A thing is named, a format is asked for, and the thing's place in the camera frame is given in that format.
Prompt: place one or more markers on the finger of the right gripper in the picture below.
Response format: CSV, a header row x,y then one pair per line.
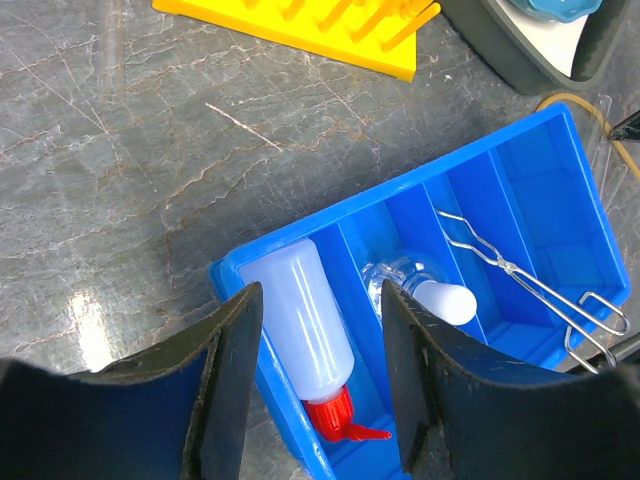
x,y
628,129

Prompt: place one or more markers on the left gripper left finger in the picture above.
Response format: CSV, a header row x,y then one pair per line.
x,y
176,410

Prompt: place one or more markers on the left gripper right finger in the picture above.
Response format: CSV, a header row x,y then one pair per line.
x,y
466,411

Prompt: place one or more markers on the yellow rubber tube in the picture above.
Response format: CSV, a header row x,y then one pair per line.
x,y
600,119

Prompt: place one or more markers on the glass flask white stopper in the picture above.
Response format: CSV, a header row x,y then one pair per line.
x,y
421,277

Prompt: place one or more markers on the dark green tray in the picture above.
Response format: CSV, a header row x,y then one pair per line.
x,y
489,30

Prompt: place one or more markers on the wash bottle red cap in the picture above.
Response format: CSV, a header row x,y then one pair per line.
x,y
305,327

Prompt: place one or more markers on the metal crucible tongs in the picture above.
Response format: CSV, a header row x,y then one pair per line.
x,y
546,295

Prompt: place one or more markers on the clear glass tube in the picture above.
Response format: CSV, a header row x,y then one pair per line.
x,y
608,170

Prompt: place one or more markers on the clear test tube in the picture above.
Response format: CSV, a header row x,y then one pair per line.
x,y
111,50

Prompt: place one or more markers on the white square plate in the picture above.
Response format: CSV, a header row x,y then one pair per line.
x,y
557,42

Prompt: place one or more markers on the blue dotted plate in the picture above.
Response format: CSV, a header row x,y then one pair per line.
x,y
564,11

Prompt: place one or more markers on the blue plastic organizer tray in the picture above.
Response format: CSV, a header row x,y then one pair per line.
x,y
527,189

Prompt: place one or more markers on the yellow test tube rack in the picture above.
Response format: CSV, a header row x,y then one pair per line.
x,y
375,35

